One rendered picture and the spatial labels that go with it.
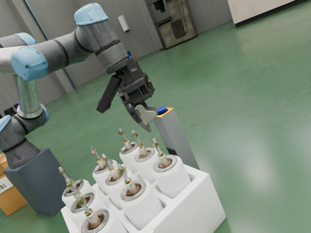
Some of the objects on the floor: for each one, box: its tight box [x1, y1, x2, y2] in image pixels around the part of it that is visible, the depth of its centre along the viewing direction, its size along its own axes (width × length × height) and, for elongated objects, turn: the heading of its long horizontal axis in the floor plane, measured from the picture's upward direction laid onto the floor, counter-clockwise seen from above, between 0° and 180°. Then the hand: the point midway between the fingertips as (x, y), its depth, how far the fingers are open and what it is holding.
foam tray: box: [61, 164, 226, 233], centre depth 73 cm, size 39×39×18 cm
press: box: [146, 0, 198, 50], centre depth 661 cm, size 138×121×264 cm
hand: (146, 128), depth 64 cm, fingers closed
